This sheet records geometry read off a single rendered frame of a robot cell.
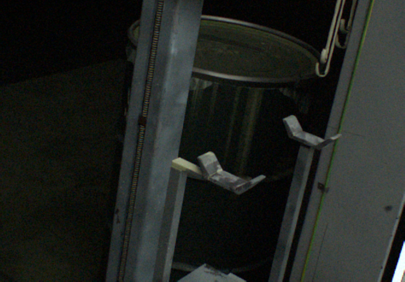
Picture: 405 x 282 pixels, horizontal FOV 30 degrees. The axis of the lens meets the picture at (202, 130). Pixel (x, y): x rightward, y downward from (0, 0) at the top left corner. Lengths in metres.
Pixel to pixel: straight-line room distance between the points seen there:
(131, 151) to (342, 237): 0.59
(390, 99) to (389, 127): 0.05
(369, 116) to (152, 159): 0.51
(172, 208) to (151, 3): 0.26
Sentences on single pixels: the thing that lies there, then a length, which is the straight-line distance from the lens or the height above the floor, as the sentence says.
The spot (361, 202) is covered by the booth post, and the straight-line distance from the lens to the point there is 1.46.
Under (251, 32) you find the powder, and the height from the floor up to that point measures 0.87.
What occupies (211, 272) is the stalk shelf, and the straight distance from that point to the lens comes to 1.27.
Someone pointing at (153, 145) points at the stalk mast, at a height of 1.06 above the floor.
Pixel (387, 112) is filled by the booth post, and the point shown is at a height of 1.04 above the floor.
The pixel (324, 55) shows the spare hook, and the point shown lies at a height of 1.10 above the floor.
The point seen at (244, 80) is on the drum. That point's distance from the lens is 1.91.
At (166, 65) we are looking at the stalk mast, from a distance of 0.98.
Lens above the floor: 1.49
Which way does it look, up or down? 23 degrees down
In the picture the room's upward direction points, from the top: 10 degrees clockwise
